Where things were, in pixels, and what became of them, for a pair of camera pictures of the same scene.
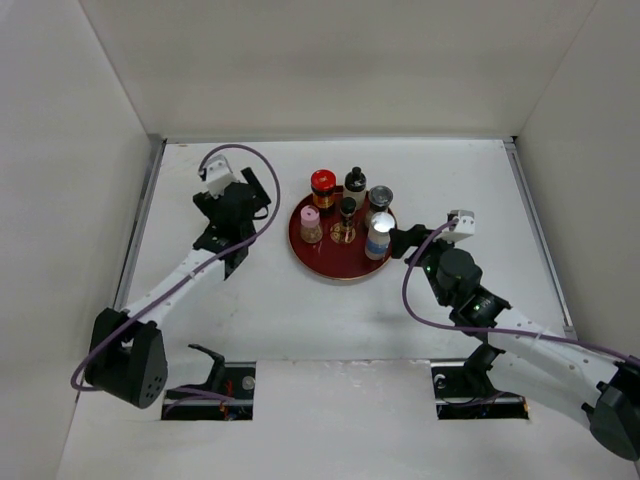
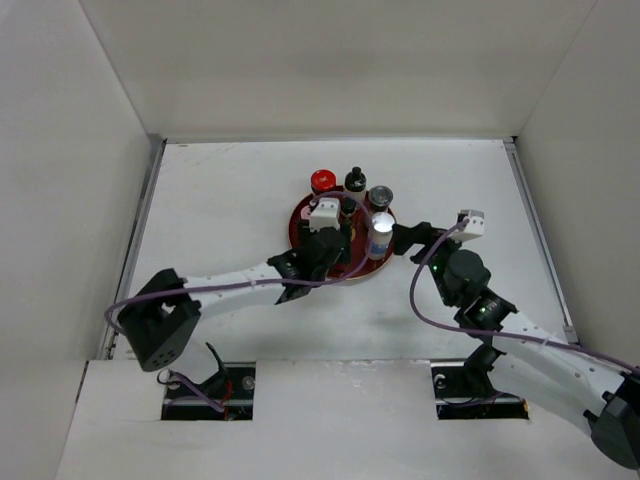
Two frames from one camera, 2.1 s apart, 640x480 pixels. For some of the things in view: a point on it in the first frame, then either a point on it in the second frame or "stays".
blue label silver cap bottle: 378,235 stays
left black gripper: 210,204 → 305,232
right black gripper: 401,239 stays
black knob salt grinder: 355,181 stays
